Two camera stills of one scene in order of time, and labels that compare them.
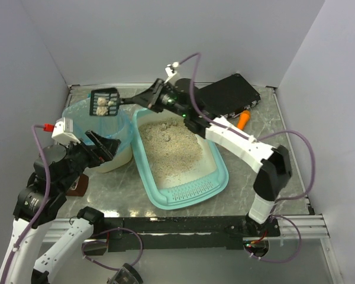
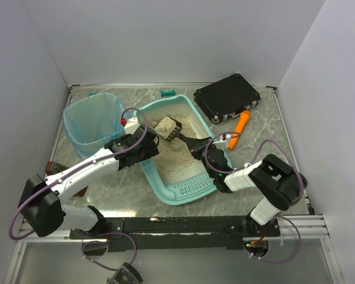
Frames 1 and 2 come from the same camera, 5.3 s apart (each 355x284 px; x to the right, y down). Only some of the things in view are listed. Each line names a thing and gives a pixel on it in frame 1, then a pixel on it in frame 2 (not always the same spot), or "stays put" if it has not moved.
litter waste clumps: x=102 y=109 -> x=165 y=128
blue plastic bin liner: x=119 y=128 stays put
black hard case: x=228 y=96 stays put
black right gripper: x=156 y=96 -> x=202 y=145
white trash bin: x=118 y=127 stays put
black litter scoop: x=105 y=102 -> x=193 y=143
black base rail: x=130 y=234 stays put
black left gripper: x=92 y=151 -> x=151 y=142
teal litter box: x=178 y=165 stays put
